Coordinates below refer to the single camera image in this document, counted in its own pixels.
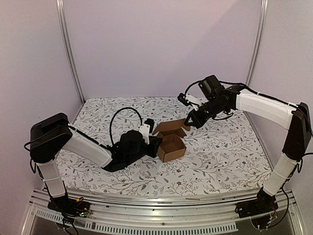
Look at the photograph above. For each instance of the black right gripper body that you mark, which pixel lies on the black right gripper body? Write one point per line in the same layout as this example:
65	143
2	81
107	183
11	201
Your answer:
197	116

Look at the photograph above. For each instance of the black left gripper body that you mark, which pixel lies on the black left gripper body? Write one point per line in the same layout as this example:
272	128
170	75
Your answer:
151	153

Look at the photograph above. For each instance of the brown cardboard box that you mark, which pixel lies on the brown cardboard box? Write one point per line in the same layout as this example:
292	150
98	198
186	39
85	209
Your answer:
172	134

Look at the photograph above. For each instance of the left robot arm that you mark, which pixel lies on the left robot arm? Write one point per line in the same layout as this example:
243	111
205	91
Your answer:
55	134

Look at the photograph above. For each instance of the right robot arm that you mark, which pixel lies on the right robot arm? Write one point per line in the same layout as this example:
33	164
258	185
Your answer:
232	155

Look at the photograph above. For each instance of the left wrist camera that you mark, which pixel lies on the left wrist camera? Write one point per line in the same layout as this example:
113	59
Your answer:
146	129

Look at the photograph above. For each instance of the aluminium front rail base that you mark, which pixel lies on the aluminium front rail base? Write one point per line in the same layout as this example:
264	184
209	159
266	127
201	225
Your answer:
212	214

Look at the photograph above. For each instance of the aluminium frame post left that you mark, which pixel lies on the aluminium frame post left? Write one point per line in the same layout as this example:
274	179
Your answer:
69	54

